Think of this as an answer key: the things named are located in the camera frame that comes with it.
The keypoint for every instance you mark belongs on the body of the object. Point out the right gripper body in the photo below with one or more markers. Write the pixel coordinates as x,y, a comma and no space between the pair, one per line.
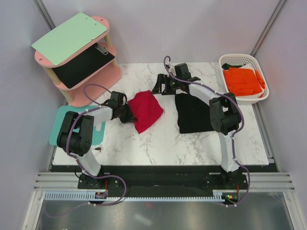
171,84

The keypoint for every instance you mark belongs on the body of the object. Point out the orange folded t shirt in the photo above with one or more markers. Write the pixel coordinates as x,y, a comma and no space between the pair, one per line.
242,81

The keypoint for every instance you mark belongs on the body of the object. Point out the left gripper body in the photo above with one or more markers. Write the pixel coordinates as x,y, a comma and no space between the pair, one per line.
125,115

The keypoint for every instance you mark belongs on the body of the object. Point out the mint green board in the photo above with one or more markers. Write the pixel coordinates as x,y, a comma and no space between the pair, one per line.
69,38

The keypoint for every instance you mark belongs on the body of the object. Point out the white cable duct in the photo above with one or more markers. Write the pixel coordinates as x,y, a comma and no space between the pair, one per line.
94,196

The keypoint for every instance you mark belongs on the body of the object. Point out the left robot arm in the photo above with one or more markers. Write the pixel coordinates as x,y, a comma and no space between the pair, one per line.
76,132

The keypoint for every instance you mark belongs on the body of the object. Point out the teal cutting board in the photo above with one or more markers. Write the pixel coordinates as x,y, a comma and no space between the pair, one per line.
98,131

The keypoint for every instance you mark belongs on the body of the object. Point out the white plastic basket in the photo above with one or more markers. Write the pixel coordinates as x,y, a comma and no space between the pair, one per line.
247,83

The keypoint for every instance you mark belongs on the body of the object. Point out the pink three-tier shelf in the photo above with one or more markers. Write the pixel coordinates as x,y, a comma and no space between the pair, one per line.
93,86

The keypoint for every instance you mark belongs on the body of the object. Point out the red t shirt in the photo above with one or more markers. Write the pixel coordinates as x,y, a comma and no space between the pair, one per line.
146,110

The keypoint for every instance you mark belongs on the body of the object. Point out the black clipboard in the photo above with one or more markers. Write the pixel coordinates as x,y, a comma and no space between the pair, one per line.
83,65

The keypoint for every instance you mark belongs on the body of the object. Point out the dark green garment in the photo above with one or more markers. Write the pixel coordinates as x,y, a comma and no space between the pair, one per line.
226,66

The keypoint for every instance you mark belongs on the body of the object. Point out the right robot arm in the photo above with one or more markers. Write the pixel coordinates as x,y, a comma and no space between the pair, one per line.
225,115

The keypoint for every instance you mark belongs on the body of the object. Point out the black t shirt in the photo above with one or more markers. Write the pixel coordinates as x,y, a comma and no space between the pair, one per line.
193,114

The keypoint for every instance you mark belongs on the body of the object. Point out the aluminium rail frame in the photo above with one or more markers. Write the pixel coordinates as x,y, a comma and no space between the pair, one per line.
260,182

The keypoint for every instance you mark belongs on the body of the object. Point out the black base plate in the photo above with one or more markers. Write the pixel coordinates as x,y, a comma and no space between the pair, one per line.
164,181

